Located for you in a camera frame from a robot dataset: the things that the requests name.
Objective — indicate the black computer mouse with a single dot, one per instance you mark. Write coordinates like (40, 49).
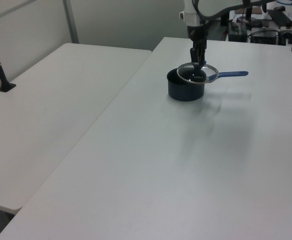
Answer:
(279, 8)

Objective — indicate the black computer box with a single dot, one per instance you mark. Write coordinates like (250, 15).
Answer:
(263, 37)

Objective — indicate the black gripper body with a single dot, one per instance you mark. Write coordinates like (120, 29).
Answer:
(197, 35)

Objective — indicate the glass lid with blue knob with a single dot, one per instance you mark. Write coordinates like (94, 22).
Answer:
(211, 71)

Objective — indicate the black keyboard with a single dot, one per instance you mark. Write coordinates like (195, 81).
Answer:
(282, 18)

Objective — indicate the black box with green top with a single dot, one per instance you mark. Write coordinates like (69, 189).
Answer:
(236, 35)

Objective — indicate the black stand with round base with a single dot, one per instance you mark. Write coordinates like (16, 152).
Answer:
(247, 15)

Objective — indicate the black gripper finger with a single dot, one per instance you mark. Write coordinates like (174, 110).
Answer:
(194, 56)
(202, 55)

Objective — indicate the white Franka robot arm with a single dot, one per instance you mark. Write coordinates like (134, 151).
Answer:
(218, 7)

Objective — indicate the white side table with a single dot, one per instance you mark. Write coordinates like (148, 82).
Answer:
(48, 112)

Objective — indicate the grey partition corner post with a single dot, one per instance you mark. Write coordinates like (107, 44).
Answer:
(71, 22)

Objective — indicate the dark blue saucepan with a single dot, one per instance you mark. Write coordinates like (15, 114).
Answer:
(185, 93)

